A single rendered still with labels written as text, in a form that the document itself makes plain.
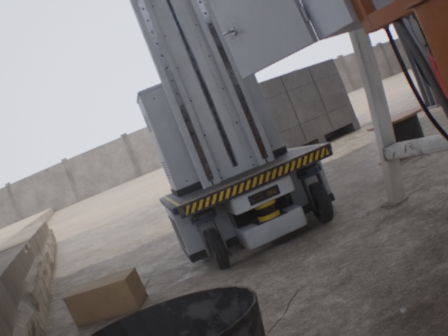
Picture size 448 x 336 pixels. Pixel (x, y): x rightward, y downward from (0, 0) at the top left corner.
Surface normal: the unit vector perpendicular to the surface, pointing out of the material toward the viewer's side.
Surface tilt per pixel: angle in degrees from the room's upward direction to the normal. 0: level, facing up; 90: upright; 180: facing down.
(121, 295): 90
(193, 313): 82
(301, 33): 90
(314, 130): 90
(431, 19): 90
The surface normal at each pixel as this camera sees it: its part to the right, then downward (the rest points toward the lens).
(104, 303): -0.07, 0.07
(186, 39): 0.14, -0.02
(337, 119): 0.35, -0.11
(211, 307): -0.58, 0.11
